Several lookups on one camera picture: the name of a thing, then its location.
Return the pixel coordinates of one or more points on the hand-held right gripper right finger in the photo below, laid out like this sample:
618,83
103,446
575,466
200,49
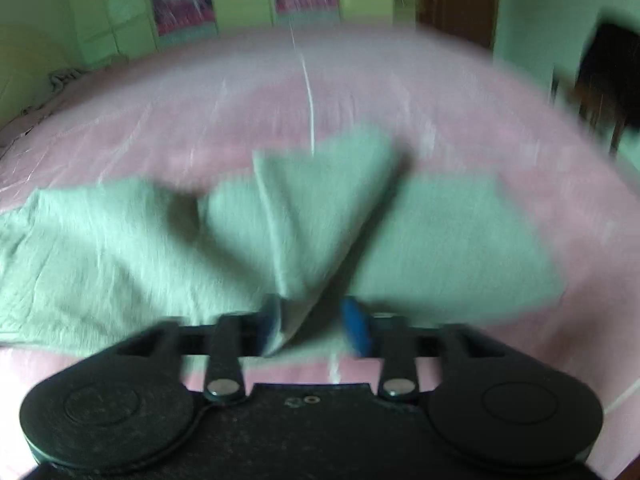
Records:
356,327

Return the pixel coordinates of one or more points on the pink bed sheet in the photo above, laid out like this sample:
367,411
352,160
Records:
200,130

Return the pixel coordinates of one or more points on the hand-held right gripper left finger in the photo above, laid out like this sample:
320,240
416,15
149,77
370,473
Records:
272,317

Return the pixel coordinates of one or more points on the light green pants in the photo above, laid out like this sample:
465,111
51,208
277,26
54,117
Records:
280,230

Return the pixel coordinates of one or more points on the crumpled grey cloth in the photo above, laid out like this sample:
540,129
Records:
60,80

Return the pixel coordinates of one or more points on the dark furniture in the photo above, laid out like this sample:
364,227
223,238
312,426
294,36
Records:
607,72

